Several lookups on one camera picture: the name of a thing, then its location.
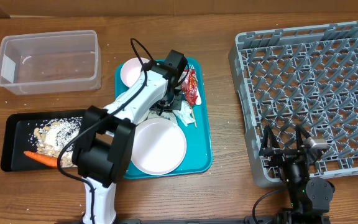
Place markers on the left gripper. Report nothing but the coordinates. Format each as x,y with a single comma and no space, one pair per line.
176,104

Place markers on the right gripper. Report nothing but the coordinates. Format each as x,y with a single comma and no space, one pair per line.
281,154

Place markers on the white napkin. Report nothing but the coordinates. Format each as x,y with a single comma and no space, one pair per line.
184,114

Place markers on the pink bowl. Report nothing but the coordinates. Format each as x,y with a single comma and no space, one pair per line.
130,71

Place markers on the orange carrot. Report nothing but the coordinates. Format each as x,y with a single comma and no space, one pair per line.
43,159

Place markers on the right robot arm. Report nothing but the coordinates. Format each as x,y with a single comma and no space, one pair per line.
310,198

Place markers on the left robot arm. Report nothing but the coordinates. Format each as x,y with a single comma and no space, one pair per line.
102,150

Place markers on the grey dishwasher rack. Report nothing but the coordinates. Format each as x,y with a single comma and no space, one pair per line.
300,75

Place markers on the wooden skewer stick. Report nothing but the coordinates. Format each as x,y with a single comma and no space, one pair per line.
193,116

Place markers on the red snack wrapper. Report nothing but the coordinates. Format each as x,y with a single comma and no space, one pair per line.
190,87

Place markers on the white plastic fork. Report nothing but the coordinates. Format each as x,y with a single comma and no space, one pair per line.
198,100

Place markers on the white round plate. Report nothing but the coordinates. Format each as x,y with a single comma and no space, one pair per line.
159,146

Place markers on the teal serving tray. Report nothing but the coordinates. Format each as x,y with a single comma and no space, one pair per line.
199,153

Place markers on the clear plastic bin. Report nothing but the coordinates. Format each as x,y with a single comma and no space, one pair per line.
50,62

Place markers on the rice and peanuts pile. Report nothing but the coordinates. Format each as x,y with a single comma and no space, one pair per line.
49,137

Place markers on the black plastic tray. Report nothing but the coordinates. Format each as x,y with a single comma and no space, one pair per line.
19,137

